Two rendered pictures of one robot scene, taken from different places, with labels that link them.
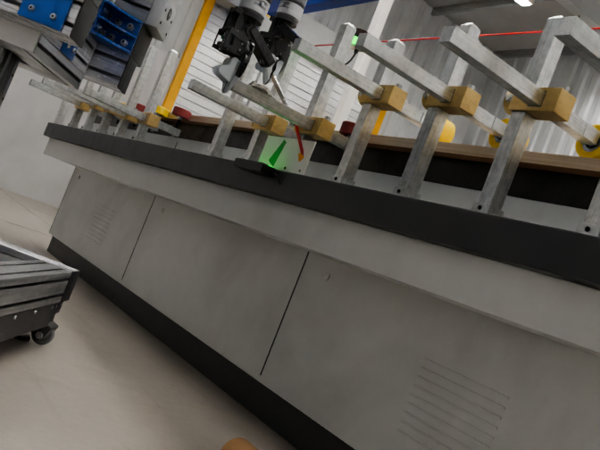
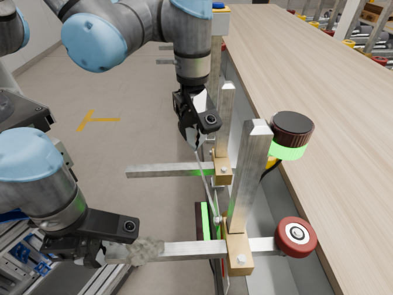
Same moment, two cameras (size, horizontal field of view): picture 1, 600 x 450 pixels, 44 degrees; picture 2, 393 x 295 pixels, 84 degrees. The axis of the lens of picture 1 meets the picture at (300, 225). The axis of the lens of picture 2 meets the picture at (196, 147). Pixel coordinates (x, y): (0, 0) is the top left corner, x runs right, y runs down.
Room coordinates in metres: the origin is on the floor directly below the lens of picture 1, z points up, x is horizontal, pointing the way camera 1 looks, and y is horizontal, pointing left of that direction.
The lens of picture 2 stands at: (1.84, 0.03, 1.35)
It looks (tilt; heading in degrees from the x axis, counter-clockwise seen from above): 42 degrees down; 31
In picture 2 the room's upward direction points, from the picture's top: straight up
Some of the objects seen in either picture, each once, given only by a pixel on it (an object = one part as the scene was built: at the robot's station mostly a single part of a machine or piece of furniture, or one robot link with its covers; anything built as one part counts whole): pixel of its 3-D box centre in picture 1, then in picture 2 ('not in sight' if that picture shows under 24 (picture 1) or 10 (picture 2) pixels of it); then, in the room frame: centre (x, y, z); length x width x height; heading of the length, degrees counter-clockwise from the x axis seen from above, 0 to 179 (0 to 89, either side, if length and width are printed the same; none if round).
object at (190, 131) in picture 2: (262, 67); (187, 133); (2.21, 0.28, 0.99); 0.06 x 0.03 x 0.09; 54
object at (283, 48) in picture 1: (278, 37); (191, 96); (2.23, 0.27, 1.09); 0.09 x 0.08 x 0.12; 54
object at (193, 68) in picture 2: (288, 12); (191, 63); (2.22, 0.27, 1.17); 0.08 x 0.08 x 0.05
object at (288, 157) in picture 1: (284, 154); (219, 237); (2.11, 0.11, 0.75); 0.26 x 0.01 x 0.10; 34
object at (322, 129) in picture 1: (313, 129); (236, 240); (2.08, 0.06, 0.85); 0.13 x 0.06 x 0.05; 34
